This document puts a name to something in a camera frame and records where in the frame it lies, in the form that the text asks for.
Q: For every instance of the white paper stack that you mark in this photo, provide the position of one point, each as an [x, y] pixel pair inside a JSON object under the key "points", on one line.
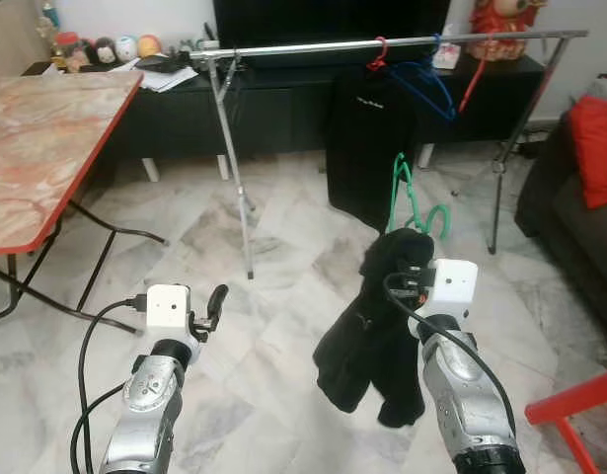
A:
{"points": [[165, 79]]}

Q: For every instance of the black remote control caddy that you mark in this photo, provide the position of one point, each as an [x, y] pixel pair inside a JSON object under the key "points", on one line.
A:
{"points": [[189, 57]]}

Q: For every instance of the red plastic stool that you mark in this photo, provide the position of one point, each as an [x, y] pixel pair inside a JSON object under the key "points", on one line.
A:
{"points": [[579, 395]]}

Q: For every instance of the white round toy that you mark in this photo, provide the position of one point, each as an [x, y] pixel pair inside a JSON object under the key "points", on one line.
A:
{"points": [[126, 47]]}

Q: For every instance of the marble top folding table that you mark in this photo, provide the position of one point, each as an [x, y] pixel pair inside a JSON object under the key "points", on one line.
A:
{"points": [[46, 148]]}

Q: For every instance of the orange round toy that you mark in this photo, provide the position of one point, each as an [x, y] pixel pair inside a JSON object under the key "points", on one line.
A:
{"points": [[149, 45]]}

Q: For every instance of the white tissue box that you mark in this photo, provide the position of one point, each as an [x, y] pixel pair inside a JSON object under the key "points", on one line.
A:
{"points": [[446, 57]]}

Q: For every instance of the black low tv cabinet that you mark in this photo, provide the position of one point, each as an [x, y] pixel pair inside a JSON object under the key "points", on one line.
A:
{"points": [[283, 109]]}

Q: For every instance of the silver metal clothes rack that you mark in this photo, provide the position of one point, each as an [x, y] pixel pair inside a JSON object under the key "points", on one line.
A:
{"points": [[313, 44]]}

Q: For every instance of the black printed t-shirt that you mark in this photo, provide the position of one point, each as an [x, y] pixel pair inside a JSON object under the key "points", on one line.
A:
{"points": [[367, 148]]}

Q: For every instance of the black garment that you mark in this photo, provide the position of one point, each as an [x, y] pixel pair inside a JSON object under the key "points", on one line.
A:
{"points": [[367, 336]]}

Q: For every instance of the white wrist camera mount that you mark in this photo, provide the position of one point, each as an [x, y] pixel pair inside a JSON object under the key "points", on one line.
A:
{"points": [[168, 308], [453, 286]]}

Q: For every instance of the red plastic clothes hanger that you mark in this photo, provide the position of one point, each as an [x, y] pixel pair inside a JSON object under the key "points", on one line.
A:
{"points": [[473, 89], [379, 59]]}

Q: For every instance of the light wooden door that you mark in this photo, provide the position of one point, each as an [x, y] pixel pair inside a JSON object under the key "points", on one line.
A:
{"points": [[12, 35]]}

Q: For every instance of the blue bottle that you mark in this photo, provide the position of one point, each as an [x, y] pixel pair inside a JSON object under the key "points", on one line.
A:
{"points": [[49, 15]]}

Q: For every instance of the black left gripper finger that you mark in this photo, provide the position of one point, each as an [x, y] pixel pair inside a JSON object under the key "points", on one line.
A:
{"points": [[217, 301]]}

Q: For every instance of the red laughing buddha figurine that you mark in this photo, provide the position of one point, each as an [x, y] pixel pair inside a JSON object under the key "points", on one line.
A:
{"points": [[508, 30]]}

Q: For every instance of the dark brown fabric sofa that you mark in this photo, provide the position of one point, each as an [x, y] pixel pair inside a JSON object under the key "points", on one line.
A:
{"points": [[569, 247]]}

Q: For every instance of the blue plastic clothes hanger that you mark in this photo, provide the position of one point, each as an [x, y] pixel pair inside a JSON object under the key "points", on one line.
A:
{"points": [[421, 84]]}

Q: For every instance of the black round toy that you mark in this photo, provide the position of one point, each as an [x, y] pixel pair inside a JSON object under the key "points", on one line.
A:
{"points": [[106, 51]]}

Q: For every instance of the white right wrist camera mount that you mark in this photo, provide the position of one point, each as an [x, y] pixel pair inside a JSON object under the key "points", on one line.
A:
{"points": [[453, 286]]}

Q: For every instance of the black flat screen television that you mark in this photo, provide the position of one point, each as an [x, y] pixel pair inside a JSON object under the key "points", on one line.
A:
{"points": [[328, 22]]}

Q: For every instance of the green plastic clothes hanger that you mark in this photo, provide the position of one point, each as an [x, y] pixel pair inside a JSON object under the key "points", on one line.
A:
{"points": [[397, 193]]}

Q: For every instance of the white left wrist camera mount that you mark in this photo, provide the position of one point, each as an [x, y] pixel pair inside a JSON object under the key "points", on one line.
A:
{"points": [[168, 308]]}

